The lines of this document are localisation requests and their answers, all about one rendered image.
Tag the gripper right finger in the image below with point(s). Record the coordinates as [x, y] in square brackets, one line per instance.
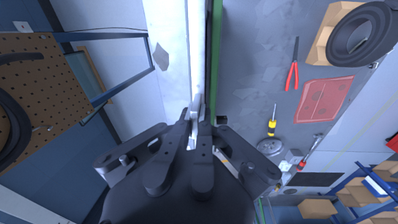
[203, 161]

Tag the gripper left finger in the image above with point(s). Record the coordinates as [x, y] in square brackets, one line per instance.
[161, 155]

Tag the light grey key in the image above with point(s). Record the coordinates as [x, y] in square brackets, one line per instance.
[196, 107]

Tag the blue cab door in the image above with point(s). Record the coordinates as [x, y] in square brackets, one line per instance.
[56, 174]

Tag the glass window pane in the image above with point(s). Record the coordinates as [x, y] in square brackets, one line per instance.
[81, 74]

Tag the red flat tray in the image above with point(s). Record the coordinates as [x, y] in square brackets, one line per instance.
[323, 99]

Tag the open cardboard box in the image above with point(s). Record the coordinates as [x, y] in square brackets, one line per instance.
[321, 40]

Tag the small black cube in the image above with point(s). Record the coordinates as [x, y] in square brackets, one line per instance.
[221, 120]

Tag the grey round disc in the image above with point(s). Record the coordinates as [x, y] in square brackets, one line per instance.
[270, 147]

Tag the small brass fitting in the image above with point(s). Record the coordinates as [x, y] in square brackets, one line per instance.
[277, 186]

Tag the small grey box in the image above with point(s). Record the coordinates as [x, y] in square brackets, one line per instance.
[293, 156]

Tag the black round cap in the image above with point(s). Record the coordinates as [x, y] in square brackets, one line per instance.
[290, 191]

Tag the green edge strip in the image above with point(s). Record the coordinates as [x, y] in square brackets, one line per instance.
[215, 56]

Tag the closed cardboard box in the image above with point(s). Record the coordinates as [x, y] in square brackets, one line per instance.
[317, 209]

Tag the metal peg hook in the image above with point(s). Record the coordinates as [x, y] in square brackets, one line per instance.
[42, 127]

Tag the brown pegboard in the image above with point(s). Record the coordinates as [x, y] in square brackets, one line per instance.
[40, 93]

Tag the black rubber seal loop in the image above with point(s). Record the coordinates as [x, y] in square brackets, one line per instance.
[14, 130]

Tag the blue shelf unit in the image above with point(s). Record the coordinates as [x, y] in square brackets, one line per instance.
[367, 192]

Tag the black rubber coil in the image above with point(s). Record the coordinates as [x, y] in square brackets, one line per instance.
[342, 53]

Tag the red box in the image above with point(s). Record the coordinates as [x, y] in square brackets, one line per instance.
[393, 143]

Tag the small metal clip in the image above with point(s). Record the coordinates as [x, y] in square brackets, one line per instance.
[373, 65]

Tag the white upright rail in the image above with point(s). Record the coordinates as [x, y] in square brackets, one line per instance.
[196, 46]

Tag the white wall switch plate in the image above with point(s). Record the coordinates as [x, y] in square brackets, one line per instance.
[22, 26]

